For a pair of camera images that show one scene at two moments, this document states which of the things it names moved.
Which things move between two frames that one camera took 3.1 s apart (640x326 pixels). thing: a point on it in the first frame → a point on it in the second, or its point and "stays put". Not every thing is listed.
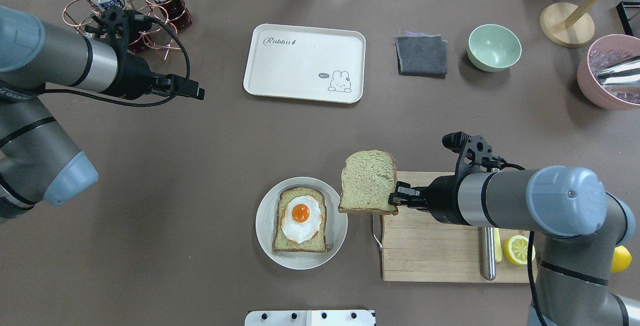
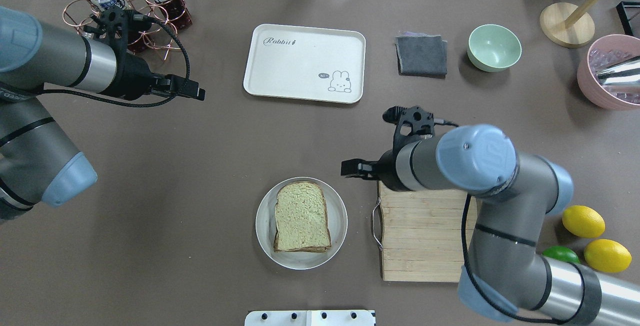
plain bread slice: x=368 y=176 → x=301 y=223
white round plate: x=336 y=229 stays put
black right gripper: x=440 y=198 → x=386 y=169
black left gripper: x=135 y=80 stays put
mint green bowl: x=492 y=47 stays put
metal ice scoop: x=625 y=72 stays put
